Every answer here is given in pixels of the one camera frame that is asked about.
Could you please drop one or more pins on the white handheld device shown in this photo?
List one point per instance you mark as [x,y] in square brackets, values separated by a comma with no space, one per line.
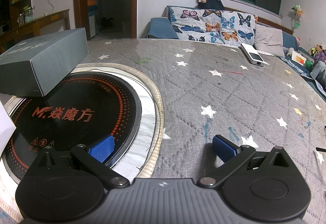
[252,55]

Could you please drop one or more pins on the pink toy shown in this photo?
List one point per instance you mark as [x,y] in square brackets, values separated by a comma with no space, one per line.
[298,41]

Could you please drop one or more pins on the dark grey cardboard box lid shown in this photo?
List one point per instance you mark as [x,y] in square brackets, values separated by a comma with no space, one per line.
[45,61]

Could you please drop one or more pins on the butterfly print pillow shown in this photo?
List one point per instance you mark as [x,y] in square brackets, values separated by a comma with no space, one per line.
[238,27]
[193,23]

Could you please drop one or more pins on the picture book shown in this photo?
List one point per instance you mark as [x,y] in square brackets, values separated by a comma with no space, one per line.
[298,57]

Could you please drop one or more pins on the grey pillow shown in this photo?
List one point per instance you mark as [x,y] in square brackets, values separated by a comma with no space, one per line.
[268,39]

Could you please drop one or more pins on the small glass jar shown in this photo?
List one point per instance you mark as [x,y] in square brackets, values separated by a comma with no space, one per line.
[20,19]

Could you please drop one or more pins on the white appliance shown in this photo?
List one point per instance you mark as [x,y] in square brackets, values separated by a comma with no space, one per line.
[5,29]

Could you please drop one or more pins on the blue sofa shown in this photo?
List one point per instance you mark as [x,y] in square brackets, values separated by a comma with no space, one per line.
[163,27]

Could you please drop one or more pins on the stuffed toy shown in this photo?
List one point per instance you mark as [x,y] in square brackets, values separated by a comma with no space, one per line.
[317,49]

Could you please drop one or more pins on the white cardboard box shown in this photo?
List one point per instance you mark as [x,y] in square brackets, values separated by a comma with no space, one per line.
[5,124]

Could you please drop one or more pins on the large glass jar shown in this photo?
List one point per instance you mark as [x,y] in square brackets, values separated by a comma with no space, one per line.
[29,15]

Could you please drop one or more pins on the wooden side table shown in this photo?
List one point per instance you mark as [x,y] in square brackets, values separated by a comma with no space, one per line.
[38,23]

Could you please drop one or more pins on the grey star-patterned desktop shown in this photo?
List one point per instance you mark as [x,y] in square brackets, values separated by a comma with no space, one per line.
[216,99]

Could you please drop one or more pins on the colourful pinwheel toy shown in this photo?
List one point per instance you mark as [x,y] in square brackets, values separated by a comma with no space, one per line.
[296,14]

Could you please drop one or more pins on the black round induction cooker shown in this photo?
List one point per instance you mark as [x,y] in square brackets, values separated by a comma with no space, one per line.
[76,112]

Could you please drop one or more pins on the blue cabinet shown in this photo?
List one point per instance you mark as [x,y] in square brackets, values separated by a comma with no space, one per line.
[92,20]

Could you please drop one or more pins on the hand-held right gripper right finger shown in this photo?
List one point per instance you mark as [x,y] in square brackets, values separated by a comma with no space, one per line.
[224,147]

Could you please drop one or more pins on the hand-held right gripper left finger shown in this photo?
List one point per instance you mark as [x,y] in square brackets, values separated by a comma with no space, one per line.
[101,148]

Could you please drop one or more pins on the orange basin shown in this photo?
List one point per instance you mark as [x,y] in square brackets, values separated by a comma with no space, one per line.
[91,2]

